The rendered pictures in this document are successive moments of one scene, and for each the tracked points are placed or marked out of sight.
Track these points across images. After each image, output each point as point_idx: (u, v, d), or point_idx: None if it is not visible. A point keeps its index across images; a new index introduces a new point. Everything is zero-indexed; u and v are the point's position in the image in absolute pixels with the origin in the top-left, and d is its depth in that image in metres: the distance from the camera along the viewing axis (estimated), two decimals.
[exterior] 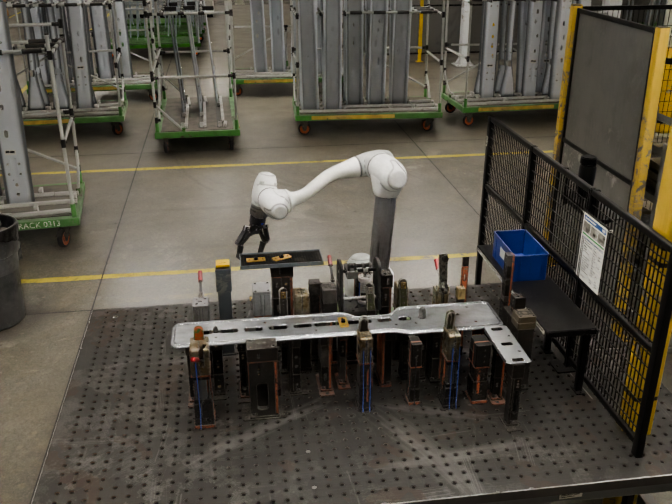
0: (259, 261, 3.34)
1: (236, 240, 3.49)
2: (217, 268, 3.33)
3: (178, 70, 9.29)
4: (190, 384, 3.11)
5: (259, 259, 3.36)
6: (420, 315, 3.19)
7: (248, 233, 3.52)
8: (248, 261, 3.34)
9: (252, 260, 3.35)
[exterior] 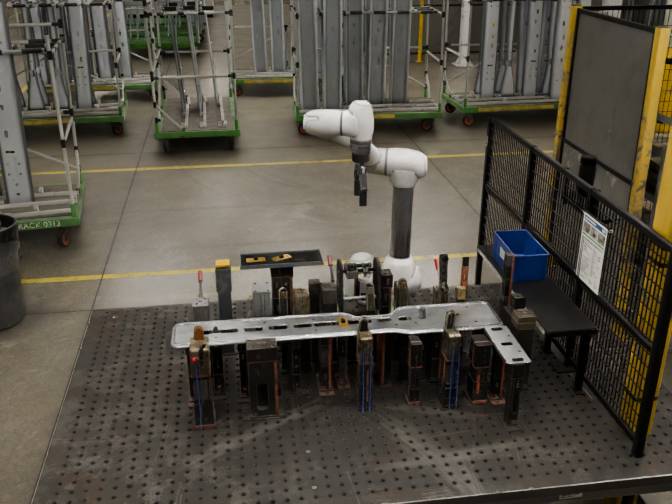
0: (259, 261, 3.34)
1: (362, 187, 3.10)
2: (217, 268, 3.33)
3: (178, 70, 9.29)
4: (190, 384, 3.11)
5: (259, 259, 3.36)
6: (420, 315, 3.19)
7: None
8: (248, 261, 3.34)
9: (252, 260, 3.35)
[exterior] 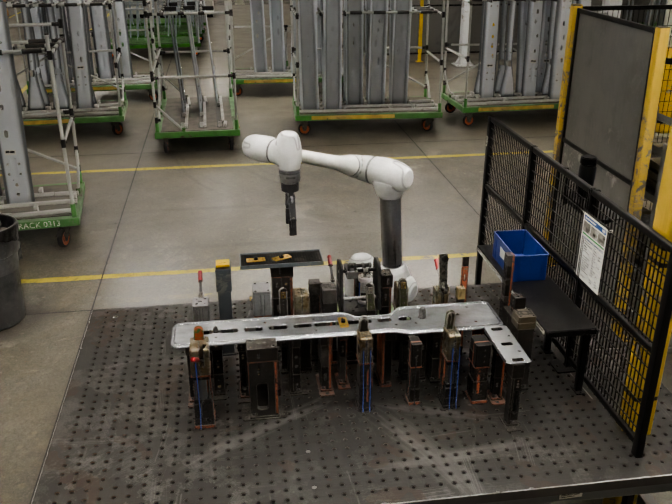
0: (259, 261, 3.34)
1: (291, 217, 3.11)
2: (217, 268, 3.33)
3: (178, 70, 9.29)
4: (190, 384, 3.11)
5: (259, 259, 3.36)
6: (420, 315, 3.19)
7: None
8: (248, 261, 3.34)
9: (252, 260, 3.35)
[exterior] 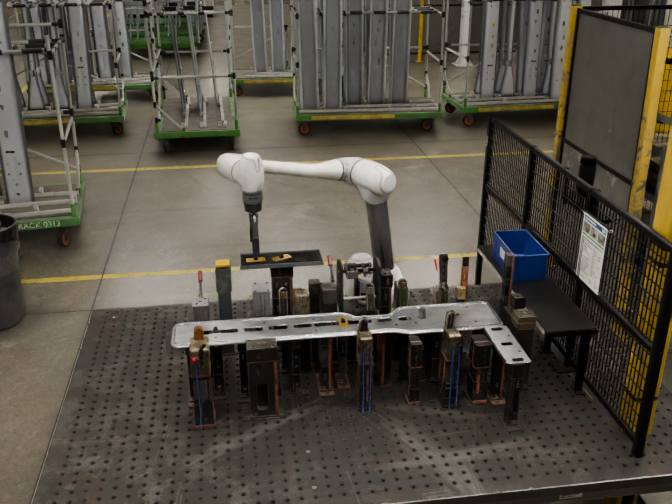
0: (259, 261, 3.34)
1: (253, 236, 3.21)
2: (217, 268, 3.33)
3: (178, 70, 9.29)
4: (190, 384, 3.11)
5: (259, 259, 3.36)
6: (420, 315, 3.19)
7: None
8: (248, 261, 3.34)
9: (252, 260, 3.35)
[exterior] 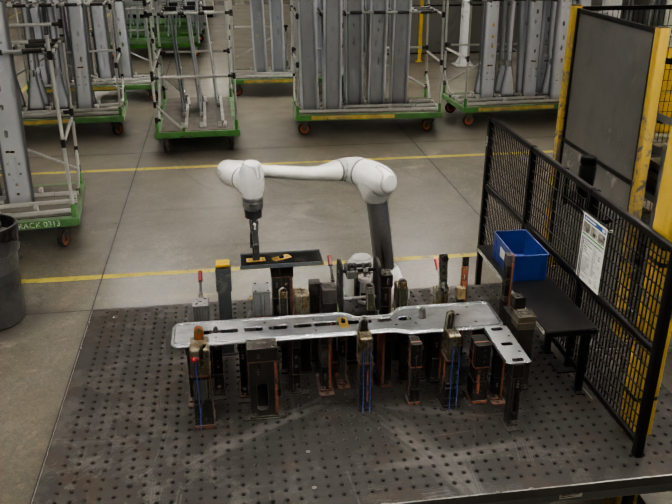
0: (259, 261, 3.34)
1: (254, 243, 3.22)
2: (217, 268, 3.33)
3: (178, 70, 9.29)
4: (190, 384, 3.11)
5: (259, 259, 3.36)
6: (420, 315, 3.19)
7: None
8: (248, 261, 3.34)
9: (252, 260, 3.35)
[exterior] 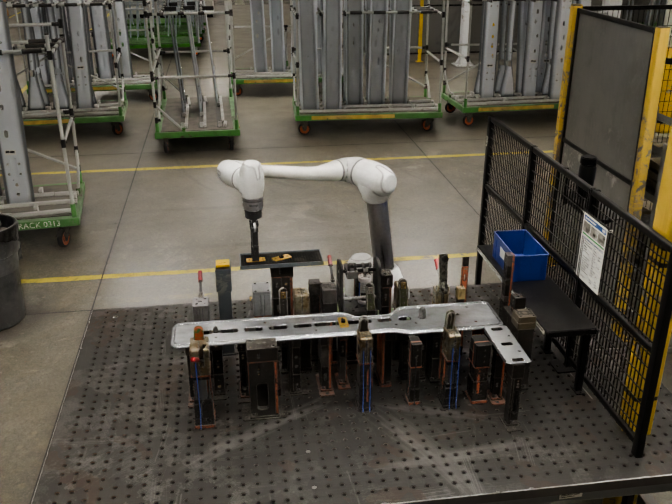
0: (259, 261, 3.34)
1: (253, 244, 3.26)
2: (217, 268, 3.33)
3: (178, 70, 9.29)
4: (190, 384, 3.11)
5: (259, 259, 3.36)
6: (420, 315, 3.19)
7: None
8: (248, 261, 3.34)
9: (252, 260, 3.35)
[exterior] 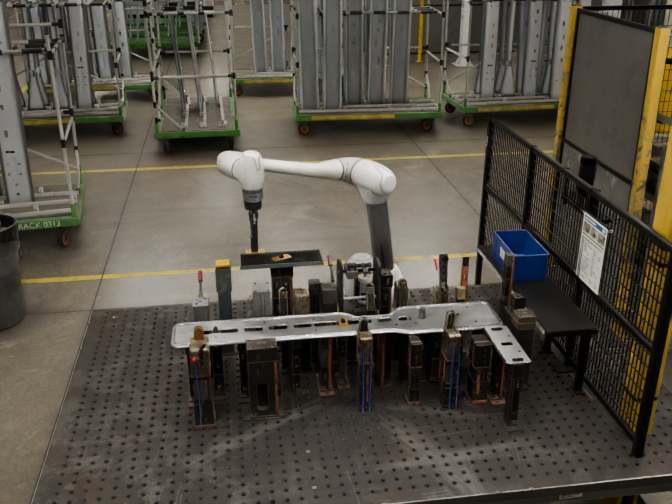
0: (258, 253, 3.33)
1: (252, 235, 3.26)
2: (217, 268, 3.33)
3: (178, 70, 9.29)
4: (190, 384, 3.11)
5: (258, 251, 3.34)
6: (420, 315, 3.19)
7: None
8: (247, 253, 3.32)
9: (251, 252, 3.33)
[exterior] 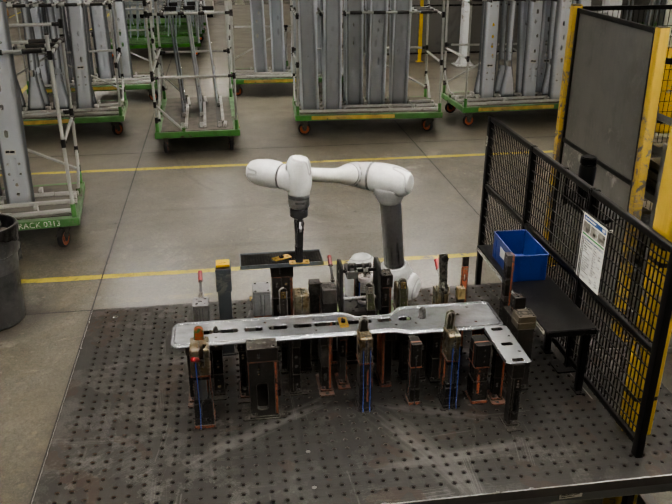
0: (303, 263, 3.14)
1: (298, 245, 3.08)
2: (217, 268, 3.33)
3: (178, 70, 9.29)
4: (190, 384, 3.11)
5: (303, 261, 3.16)
6: (420, 315, 3.19)
7: None
8: (291, 263, 3.14)
9: (295, 262, 3.15)
